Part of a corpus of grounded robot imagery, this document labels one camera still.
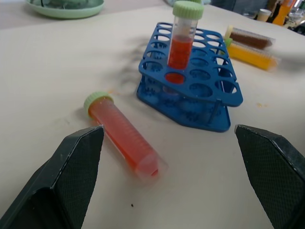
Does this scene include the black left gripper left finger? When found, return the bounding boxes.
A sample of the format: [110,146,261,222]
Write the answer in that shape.
[0,125,105,229]

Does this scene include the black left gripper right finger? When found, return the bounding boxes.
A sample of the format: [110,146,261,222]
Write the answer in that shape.
[234,124,305,229]

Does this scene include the red liquid tube green cap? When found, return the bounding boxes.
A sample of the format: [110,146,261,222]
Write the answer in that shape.
[162,0,205,96]
[83,91,169,184]

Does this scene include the blue plastic test tube rack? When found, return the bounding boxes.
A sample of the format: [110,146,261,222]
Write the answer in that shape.
[136,22,244,133]

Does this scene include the yellow liquid tube green cap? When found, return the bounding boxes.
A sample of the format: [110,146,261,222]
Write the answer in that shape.
[224,37,281,71]

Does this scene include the brown liquid tube yellow cap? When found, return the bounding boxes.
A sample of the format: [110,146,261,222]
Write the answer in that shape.
[224,25,276,51]

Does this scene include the white paper cup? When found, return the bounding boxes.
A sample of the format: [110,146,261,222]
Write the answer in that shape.
[257,9,272,23]

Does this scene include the orange bottle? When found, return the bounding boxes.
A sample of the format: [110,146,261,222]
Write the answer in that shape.
[272,0,297,26]

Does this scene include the light green plate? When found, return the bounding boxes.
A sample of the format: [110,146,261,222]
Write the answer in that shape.
[25,0,105,20]

